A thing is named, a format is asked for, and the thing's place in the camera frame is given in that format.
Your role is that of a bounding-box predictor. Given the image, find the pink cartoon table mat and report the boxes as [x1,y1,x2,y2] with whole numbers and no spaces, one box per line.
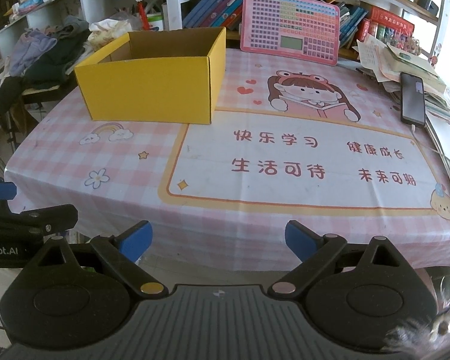
[4,49,450,271]

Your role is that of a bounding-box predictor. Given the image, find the pile of clothes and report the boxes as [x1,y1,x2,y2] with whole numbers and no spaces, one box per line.
[0,16,92,112]

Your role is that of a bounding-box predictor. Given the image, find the yellow cardboard box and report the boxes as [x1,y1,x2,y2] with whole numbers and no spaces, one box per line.
[74,27,226,125]

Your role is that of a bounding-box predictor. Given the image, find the black smartphone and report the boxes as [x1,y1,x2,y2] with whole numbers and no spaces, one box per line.
[400,72,426,128]

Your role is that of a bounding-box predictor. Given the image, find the pile of papers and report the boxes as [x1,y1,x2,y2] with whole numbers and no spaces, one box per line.
[356,35,450,179]

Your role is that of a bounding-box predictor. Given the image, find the pink keyboard learning toy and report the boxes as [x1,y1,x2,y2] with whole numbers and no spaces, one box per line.
[241,0,340,66]

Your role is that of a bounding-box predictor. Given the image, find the red book box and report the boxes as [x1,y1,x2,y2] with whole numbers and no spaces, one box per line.
[356,6,415,49]

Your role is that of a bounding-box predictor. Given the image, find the red bottle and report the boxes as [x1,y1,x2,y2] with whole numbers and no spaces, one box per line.
[135,0,150,31]

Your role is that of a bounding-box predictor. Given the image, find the row of blue books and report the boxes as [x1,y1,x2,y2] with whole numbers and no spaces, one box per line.
[182,0,244,30]

